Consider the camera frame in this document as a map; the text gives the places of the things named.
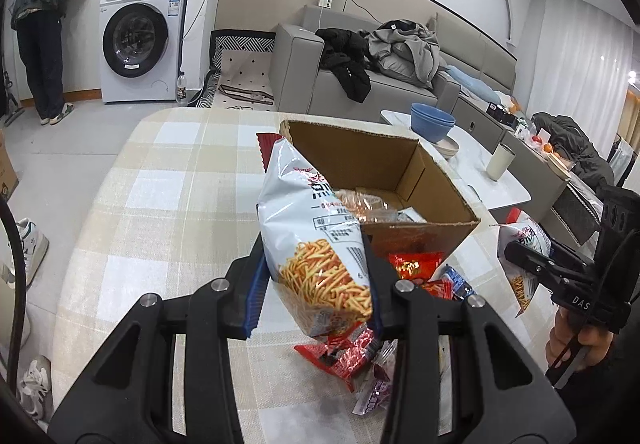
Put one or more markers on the blue bowl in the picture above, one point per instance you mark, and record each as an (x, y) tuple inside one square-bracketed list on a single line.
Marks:
[(431, 114), (432, 133)]

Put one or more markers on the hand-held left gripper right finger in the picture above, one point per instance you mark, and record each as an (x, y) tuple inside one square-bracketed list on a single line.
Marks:
[(386, 296)]

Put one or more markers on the white coffee table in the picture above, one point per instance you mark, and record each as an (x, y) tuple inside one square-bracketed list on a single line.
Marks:
[(500, 194)]

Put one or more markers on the closed brown cardboard box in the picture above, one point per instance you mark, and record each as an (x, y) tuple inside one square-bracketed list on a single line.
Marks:
[(7, 169)]

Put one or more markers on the shiny red snack packet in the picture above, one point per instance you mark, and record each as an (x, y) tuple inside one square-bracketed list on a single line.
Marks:
[(340, 354)]

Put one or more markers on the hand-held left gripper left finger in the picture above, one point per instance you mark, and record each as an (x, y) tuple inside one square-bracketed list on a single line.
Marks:
[(255, 299)]

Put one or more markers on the light blue pillow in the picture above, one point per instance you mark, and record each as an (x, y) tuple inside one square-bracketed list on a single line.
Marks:
[(470, 84)]

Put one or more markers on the white fries snack bag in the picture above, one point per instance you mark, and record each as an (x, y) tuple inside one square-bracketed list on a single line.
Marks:
[(522, 234), (300, 204)]

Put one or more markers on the beige cup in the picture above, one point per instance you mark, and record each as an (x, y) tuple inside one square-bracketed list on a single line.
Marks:
[(500, 161)]

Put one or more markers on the small black box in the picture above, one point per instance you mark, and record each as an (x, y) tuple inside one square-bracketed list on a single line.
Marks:
[(500, 114)]

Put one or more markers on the purple candy bag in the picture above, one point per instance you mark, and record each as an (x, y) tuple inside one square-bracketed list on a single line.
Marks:
[(377, 384)]

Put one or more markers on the clear water bottle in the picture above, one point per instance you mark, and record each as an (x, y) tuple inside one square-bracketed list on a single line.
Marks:
[(182, 89)]

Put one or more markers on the grey sofa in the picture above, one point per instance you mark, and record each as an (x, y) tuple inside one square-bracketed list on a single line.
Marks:
[(300, 74)]

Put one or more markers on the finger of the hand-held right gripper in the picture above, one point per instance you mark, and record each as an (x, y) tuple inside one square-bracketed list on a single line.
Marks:
[(570, 251), (530, 260)]

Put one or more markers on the black jacket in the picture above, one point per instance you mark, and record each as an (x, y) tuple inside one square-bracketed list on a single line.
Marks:
[(345, 59)]

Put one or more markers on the white grey sneaker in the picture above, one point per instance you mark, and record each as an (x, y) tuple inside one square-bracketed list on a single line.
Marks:
[(35, 386)]

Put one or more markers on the white washing machine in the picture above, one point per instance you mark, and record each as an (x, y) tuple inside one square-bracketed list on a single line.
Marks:
[(145, 39)]

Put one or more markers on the floor vacuum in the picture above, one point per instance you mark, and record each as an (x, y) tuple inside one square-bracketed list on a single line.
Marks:
[(10, 99)]

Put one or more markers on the folded patterned mat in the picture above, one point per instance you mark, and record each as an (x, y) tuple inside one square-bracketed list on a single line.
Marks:
[(240, 69)]

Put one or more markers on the red yellow snack packet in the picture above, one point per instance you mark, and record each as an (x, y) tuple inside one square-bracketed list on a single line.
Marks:
[(415, 266)]

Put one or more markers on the person's right hand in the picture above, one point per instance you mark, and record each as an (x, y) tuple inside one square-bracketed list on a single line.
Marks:
[(560, 344)]

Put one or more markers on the red snack bag blue logo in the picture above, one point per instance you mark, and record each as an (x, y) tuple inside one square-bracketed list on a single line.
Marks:
[(452, 284)]

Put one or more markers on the grey jacket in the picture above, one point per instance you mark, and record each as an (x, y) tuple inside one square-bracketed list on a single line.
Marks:
[(405, 49)]

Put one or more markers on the person's right forearm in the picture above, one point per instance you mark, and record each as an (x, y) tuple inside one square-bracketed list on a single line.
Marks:
[(610, 399)]

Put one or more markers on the clear wrapped bread packet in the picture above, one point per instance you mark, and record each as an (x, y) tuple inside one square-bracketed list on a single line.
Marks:
[(367, 206)]

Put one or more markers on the dark jacket on chair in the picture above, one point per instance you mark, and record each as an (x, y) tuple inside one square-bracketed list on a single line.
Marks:
[(570, 144)]

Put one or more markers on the white curtain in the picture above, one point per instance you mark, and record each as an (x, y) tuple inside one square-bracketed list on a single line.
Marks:
[(585, 59)]

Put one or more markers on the oranges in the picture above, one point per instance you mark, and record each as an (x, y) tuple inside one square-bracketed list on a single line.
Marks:
[(547, 146)]

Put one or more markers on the white green sneaker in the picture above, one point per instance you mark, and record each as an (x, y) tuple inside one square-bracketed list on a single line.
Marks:
[(27, 244)]

